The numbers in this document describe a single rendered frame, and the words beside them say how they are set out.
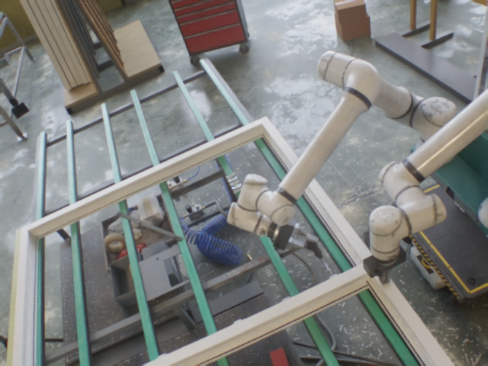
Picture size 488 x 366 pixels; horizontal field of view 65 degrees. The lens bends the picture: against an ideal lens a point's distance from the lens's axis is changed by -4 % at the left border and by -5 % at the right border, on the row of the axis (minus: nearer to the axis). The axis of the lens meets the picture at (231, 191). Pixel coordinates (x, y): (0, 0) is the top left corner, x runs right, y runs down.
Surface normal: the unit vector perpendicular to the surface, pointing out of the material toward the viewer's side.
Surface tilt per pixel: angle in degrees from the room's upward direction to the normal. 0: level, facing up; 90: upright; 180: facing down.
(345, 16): 90
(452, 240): 0
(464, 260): 0
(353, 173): 0
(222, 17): 90
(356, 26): 90
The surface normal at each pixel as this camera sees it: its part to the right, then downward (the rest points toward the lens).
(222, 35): -0.03, 0.73
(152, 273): -0.27, -0.66
